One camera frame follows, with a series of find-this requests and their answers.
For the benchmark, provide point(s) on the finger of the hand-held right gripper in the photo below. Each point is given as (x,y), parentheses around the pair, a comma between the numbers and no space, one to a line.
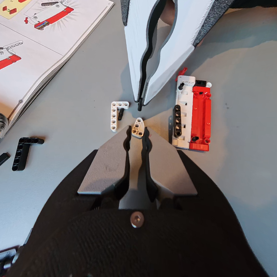
(135,43)
(179,43)

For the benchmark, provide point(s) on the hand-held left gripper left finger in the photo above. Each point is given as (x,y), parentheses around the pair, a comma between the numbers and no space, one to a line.
(106,166)

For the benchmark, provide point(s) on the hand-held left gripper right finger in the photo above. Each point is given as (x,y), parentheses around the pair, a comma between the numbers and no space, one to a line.
(168,168)

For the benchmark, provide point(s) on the small white curved brick piece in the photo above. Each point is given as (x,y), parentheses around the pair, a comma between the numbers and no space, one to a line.
(138,124)

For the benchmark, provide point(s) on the person's right hand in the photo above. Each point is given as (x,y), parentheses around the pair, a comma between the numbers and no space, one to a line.
(169,13)

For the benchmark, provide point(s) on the small red connector pin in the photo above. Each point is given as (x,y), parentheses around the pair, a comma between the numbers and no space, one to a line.
(184,70)

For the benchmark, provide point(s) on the black straight brick beam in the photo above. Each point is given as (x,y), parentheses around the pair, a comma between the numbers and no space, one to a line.
(174,121)

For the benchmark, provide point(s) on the white L-shaped brick beam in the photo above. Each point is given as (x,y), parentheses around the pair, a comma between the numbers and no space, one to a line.
(114,119)

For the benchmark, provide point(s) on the red and white brick panel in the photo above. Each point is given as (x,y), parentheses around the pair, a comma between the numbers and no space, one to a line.
(202,121)

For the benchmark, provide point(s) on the black L-shaped brick beam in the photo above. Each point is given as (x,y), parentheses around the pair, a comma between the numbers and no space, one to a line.
(23,149)

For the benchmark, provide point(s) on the open instruction booklet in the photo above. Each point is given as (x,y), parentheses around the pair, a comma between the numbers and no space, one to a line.
(43,54)

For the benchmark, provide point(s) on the black flat brick bar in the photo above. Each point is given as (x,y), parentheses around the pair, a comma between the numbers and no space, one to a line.
(3,158)

